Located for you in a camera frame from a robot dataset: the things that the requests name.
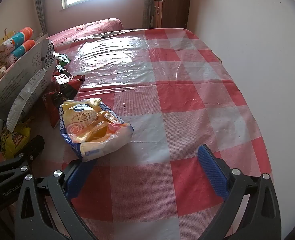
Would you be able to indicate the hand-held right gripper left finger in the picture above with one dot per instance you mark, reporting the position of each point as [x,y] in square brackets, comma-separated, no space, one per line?
[76,177]

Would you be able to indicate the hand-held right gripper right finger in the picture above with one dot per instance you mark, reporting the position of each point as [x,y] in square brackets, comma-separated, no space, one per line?
[212,172]

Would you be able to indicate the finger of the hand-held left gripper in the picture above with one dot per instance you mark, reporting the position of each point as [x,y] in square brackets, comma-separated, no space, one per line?
[35,145]

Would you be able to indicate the yellow snack packet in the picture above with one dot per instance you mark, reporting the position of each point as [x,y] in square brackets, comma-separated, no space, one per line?
[95,130]

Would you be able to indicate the grey wipes packet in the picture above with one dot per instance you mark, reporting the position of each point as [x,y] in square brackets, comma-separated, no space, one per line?
[15,72]

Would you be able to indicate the green white snack packet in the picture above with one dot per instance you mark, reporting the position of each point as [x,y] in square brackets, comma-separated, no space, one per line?
[62,59]

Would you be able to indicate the small yellow packet red label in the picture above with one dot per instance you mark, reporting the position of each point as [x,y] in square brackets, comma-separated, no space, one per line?
[12,142]

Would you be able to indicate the silver foil packet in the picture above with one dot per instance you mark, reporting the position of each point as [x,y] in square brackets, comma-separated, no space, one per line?
[22,102]

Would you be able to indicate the red dark snack packet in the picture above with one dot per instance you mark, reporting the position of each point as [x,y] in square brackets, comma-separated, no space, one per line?
[60,92]

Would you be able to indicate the red white checkered plastic sheet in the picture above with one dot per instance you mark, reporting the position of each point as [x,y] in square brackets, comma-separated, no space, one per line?
[162,120]

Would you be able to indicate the grey striped curtain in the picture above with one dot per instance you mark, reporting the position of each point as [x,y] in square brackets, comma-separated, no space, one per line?
[40,7]

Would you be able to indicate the brown wooden cabinet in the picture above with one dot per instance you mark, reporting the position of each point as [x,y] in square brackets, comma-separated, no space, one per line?
[175,5]

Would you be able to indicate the patterned curtain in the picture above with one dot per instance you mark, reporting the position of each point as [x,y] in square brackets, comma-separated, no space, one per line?
[147,10]

